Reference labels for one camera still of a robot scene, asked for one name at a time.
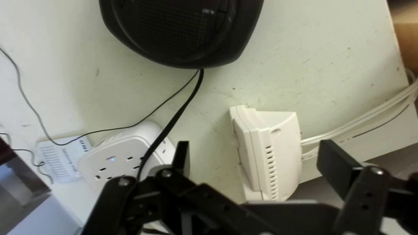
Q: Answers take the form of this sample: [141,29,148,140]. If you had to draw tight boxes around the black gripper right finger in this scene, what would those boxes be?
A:
[314,139,418,235]

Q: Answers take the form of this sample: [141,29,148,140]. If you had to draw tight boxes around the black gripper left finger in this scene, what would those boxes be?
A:
[80,139,193,235]

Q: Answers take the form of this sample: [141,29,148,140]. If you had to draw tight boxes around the white button device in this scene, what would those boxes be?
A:
[228,104,304,204]

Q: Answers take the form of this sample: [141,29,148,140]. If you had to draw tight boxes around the white power strip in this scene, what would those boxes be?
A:
[77,121,177,199]

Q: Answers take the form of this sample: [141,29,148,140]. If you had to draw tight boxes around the white vented adapter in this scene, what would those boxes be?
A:
[33,136,95,186]

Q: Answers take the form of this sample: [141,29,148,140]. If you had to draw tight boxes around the white side table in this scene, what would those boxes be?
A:
[0,0,418,235]

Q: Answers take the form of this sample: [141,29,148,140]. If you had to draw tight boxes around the wooden headboard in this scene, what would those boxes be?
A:
[386,0,418,76]

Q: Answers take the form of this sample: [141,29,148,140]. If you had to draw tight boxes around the black round speaker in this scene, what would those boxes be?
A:
[97,0,266,71]

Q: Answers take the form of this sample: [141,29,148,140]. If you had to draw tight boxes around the white flat cable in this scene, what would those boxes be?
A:
[299,68,418,160]

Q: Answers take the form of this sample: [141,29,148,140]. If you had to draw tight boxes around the black speaker cable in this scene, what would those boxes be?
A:
[135,68,206,181]

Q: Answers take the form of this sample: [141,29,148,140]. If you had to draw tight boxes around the thin grey cable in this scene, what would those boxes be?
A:
[0,45,201,148]

